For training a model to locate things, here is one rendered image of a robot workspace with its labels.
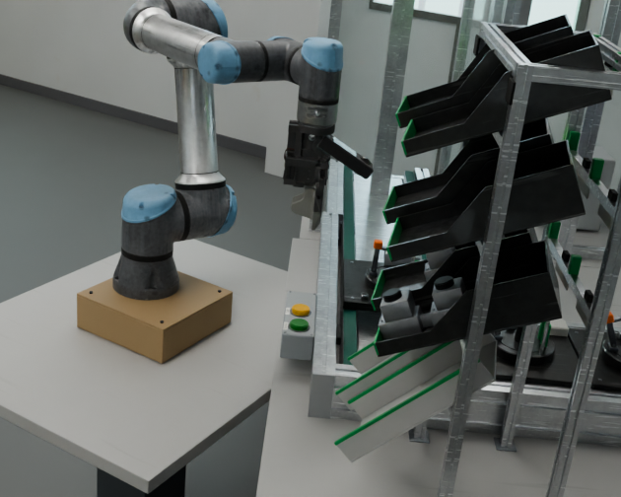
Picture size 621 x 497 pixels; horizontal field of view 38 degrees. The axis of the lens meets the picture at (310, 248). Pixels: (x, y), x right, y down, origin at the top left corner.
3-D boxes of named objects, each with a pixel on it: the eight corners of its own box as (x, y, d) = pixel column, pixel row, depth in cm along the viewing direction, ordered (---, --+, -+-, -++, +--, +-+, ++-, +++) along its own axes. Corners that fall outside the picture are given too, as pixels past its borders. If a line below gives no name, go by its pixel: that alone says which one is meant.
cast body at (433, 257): (429, 288, 152) (416, 250, 150) (430, 278, 156) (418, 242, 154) (477, 276, 150) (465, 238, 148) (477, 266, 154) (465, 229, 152)
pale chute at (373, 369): (350, 411, 159) (334, 392, 158) (362, 375, 171) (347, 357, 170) (481, 333, 148) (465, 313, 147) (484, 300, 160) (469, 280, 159)
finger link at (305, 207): (289, 227, 176) (293, 182, 172) (319, 230, 176) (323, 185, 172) (288, 233, 173) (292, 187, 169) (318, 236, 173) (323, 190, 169)
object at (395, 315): (383, 341, 141) (370, 302, 139) (386, 328, 145) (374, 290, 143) (435, 330, 138) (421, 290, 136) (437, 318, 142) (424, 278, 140)
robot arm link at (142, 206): (111, 240, 204) (112, 183, 199) (164, 232, 212) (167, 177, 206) (134, 260, 195) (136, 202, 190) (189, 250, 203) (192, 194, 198)
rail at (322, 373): (308, 416, 178) (312, 370, 174) (319, 244, 260) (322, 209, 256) (335, 419, 178) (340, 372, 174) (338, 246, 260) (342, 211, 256)
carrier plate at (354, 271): (342, 309, 204) (343, 300, 203) (343, 265, 226) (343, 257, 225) (448, 319, 204) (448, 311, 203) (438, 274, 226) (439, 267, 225)
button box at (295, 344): (279, 358, 191) (281, 332, 188) (285, 313, 210) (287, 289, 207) (311, 361, 191) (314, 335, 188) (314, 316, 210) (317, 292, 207)
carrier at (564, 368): (468, 381, 180) (479, 325, 175) (455, 324, 202) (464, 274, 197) (588, 392, 180) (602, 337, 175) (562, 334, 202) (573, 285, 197)
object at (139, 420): (-107, 361, 189) (-108, 349, 187) (170, 240, 261) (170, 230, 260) (148, 494, 157) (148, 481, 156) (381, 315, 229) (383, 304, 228)
